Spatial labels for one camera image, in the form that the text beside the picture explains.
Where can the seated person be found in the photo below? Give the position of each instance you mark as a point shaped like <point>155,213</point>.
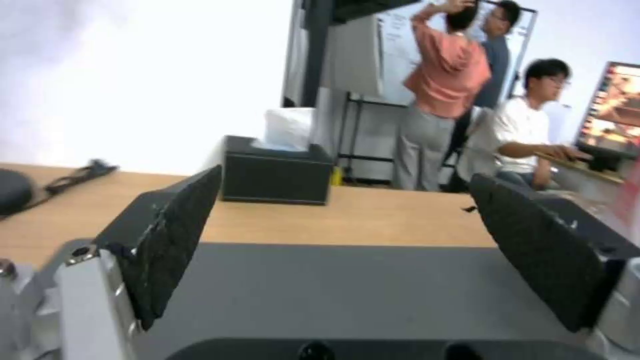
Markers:
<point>525,127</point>

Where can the whiteboard on stand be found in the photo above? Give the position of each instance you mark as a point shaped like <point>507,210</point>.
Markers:
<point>395,52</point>

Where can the white tissue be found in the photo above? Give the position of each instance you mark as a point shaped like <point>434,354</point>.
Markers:
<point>289,129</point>

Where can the black leather tissue box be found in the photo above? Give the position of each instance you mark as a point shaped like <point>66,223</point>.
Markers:
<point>276,176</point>

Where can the small black scrap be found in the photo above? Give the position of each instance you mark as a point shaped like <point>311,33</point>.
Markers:
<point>470,209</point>

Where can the person standing behind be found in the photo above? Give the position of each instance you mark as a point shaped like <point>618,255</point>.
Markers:
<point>496,56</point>

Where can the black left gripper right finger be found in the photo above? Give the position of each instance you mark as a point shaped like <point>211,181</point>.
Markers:
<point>540,240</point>

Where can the grey desk mat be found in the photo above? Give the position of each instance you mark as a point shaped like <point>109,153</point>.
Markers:
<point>330,292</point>

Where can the dark wall screen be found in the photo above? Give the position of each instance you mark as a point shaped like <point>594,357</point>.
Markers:
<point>370,7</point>

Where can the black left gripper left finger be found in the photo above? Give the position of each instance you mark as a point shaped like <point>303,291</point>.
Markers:
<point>160,240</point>

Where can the black round object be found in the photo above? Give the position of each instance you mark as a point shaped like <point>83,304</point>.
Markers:
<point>12,191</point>

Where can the person standing at whiteboard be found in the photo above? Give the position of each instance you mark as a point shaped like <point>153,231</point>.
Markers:
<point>440,97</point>

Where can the computer monitor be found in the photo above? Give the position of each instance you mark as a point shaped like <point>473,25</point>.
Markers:
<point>610,108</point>

